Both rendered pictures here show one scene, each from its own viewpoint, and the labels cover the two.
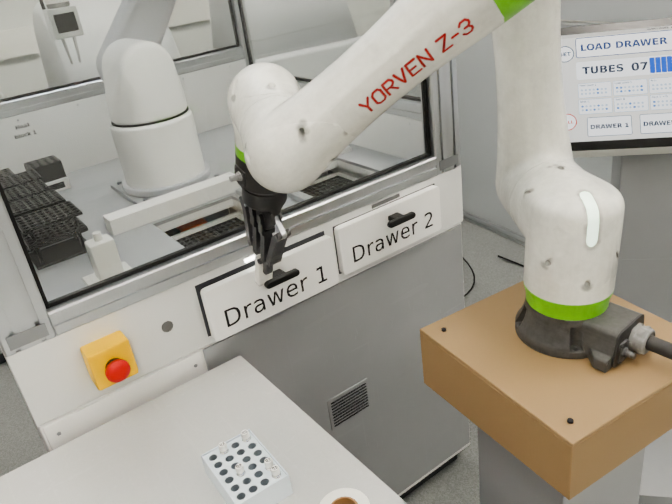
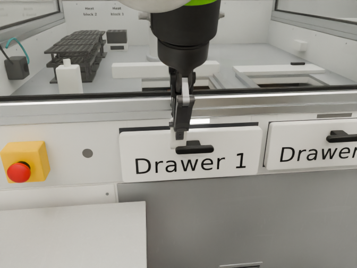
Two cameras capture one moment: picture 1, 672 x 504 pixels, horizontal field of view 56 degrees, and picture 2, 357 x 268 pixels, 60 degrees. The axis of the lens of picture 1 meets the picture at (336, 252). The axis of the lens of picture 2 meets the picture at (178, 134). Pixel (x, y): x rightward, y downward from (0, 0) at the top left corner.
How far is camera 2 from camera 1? 64 cm
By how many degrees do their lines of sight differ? 24
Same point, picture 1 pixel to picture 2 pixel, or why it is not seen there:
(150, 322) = (73, 144)
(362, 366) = (261, 251)
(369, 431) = not seen: outside the picture
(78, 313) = (11, 114)
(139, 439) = (18, 236)
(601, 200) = not seen: outside the picture
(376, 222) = (316, 132)
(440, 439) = not seen: outside the picture
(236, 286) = (152, 141)
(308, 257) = (231, 140)
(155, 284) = (82, 113)
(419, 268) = (347, 191)
